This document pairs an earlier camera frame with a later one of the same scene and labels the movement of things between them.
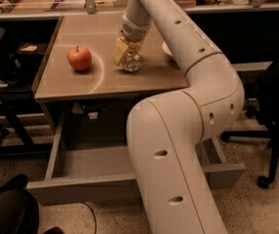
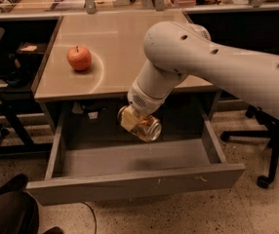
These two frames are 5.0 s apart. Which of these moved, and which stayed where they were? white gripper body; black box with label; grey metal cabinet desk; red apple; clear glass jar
Moved: clear glass jar; white gripper body
Stayed: grey metal cabinet desk; black box with label; red apple
